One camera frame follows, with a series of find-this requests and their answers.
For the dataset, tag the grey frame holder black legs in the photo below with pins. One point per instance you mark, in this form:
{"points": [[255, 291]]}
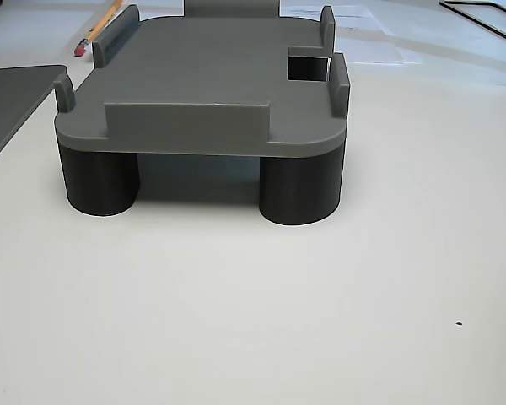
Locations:
{"points": [[202, 67]]}

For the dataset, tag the dark grey flat mat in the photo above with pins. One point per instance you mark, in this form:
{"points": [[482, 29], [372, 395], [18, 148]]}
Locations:
{"points": [[8, 101]]}

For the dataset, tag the printed white paper sheet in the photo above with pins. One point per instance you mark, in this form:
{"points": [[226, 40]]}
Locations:
{"points": [[354, 17]]}

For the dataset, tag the black thin rounded frame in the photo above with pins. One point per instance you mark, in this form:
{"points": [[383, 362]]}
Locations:
{"points": [[472, 19]]}

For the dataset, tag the plain white paper sheet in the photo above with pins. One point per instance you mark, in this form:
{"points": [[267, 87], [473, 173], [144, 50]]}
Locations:
{"points": [[375, 48]]}

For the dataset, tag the yellow pencil red eraser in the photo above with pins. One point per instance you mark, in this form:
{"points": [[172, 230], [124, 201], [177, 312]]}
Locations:
{"points": [[97, 25]]}

